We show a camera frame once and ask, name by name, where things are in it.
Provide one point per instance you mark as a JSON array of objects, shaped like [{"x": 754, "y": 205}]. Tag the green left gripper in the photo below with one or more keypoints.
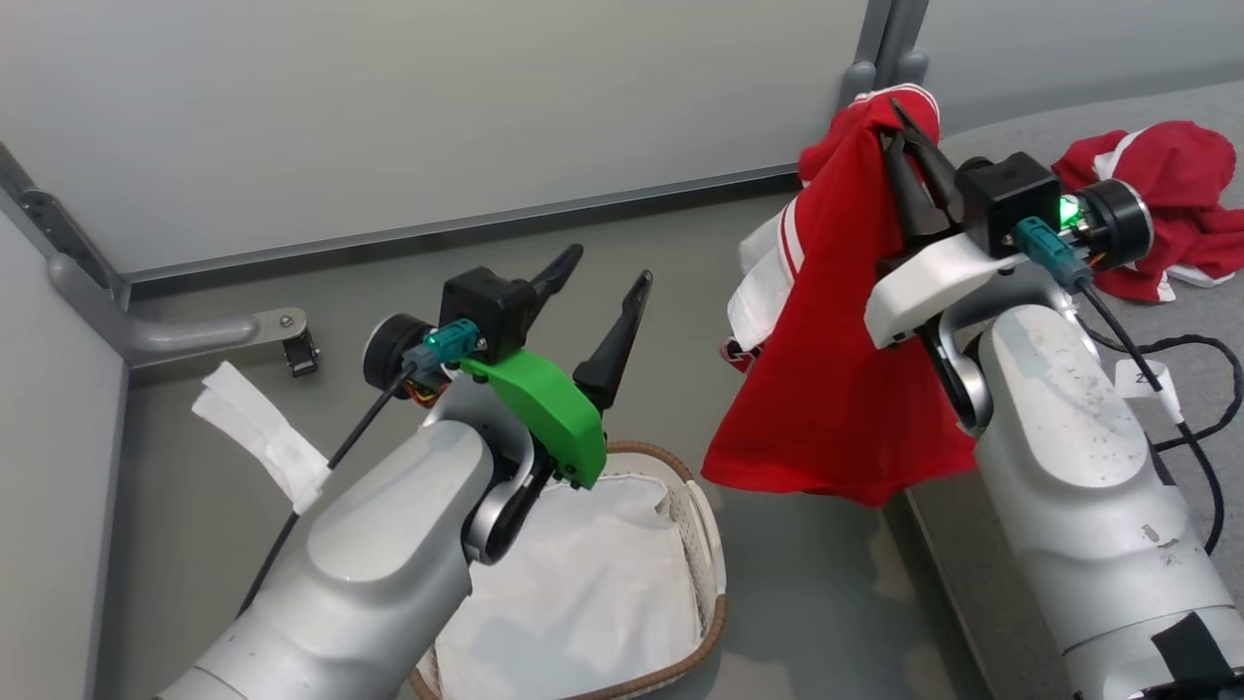
[{"x": 549, "y": 413}]

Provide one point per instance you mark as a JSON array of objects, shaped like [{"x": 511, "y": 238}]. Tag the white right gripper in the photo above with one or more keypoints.
[{"x": 923, "y": 287}]

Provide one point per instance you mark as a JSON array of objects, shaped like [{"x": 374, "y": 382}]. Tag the red garment with white stripes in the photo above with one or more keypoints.
[{"x": 826, "y": 389}]

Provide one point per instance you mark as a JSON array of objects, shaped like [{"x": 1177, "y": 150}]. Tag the red garment with white trim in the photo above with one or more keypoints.
[{"x": 1186, "y": 165}]

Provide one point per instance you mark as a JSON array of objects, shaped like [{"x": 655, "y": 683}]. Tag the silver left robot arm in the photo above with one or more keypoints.
[{"x": 389, "y": 544}]

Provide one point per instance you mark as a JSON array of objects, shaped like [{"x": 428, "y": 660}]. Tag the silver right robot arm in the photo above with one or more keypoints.
[{"x": 1079, "y": 437}]

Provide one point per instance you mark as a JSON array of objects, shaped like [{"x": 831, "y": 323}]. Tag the grey upholstered seat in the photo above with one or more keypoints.
[{"x": 1215, "y": 313}]

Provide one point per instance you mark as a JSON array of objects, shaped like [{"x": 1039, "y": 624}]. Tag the grey rounded partition foot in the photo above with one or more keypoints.
[
  {"x": 912, "y": 66},
  {"x": 859, "y": 83}
]

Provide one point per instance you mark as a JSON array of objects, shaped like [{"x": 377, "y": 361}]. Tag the wicker-rimmed white laundry basket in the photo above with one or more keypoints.
[{"x": 705, "y": 544}]

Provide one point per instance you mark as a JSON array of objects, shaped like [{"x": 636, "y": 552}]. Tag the black caster wheel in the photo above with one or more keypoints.
[{"x": 302, "y": 355}]

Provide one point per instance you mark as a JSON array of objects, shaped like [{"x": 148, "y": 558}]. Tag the white tape flag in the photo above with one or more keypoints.
[{"x": 262, "y": 437}]

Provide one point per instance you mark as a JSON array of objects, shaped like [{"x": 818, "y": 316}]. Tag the grey partition foot bar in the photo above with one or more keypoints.
[{"x": 175, "y": 335}]

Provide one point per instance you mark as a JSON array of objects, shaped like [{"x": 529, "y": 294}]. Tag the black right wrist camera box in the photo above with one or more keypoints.
[{"x": 1006, "y": 199}]

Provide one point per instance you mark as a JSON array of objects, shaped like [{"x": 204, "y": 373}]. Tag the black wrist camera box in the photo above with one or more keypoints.
[
  {"x": 486, "y": 311},
  {"x": 1006, "y": 199}
]

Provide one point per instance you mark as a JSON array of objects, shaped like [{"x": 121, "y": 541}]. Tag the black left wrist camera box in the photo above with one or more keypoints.
[{"x": 486, "y": 311}]

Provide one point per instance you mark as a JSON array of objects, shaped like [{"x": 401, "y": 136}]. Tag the grey partition bottom rail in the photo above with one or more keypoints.
[{"x": 466, "y": 226}]

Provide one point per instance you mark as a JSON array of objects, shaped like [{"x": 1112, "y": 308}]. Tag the grey partition double post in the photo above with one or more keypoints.
[{"x": 889, "y": 29}]

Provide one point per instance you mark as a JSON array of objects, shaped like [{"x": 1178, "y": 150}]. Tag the grey partition corner post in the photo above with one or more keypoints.
[{"x": 53, "y": 224}]

